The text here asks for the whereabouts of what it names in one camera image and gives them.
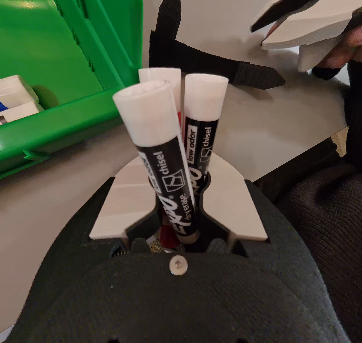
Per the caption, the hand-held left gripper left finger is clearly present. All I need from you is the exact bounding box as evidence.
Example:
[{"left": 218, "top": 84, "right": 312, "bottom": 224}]
[{"left": 89, "top": 156, "right": 159, "bottom": 247}]

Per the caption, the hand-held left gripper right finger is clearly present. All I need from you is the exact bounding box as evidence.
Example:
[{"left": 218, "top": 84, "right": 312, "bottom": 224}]
[{"left": 199, "top": 153, "right": 268, "bottom": 254}]

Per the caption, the black velcro strap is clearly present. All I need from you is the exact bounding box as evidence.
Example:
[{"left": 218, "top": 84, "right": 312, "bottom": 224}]
[{"left": 148, "top": 0, "right": 285, "bottom": 90}]

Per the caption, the red dry erase marker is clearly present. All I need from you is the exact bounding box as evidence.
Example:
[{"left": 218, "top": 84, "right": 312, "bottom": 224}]
[{"left": 138, "top": 68, "right": 183, "bottom": 249}]

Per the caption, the green plastic box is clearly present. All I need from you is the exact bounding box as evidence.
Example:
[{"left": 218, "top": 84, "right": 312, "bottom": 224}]
[{"left": 0, "top": 0, "right": 144, "bottom": 179}]

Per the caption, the person's right forearm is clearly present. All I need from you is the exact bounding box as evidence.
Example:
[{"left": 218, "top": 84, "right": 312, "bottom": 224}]
[{"left": 344, "top": 60, "right": 362, "bottom": 168}]

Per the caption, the person's right hand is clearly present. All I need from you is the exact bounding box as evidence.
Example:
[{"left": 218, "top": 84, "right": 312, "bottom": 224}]
[{"left": 315, "top": 23, "right": 362, "bottom": 69}]

